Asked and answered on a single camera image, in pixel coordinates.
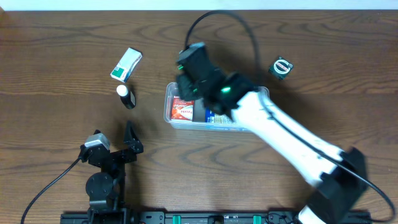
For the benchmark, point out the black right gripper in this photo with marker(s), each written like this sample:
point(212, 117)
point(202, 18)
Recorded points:
point(185, 86)

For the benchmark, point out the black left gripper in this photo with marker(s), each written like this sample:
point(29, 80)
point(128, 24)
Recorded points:
point(115, 152)

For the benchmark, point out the red medicine box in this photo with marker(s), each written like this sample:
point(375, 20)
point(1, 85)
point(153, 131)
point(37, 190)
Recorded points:
point(181, 110)

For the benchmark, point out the blue fever patch box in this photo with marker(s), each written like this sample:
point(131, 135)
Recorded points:
point(213, 121)

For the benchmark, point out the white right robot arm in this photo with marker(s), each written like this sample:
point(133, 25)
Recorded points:
point(334, 173)

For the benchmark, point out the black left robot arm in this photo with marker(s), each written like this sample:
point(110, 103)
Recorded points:
point(106, 189)

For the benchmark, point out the clear plastic container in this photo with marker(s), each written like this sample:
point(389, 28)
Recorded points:
point(171, 91)

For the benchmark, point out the dark bottle white cap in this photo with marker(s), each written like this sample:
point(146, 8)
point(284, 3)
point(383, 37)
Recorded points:
point(127, 97)

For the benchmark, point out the white green medicine box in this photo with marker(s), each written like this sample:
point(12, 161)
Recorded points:
point(126, 65)

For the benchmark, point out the green Zam-Buk ointment box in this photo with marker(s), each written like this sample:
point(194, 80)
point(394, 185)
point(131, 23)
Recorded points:
point(280, 68)

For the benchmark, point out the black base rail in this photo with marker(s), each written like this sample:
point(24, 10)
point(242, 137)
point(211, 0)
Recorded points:
point(186, 217)

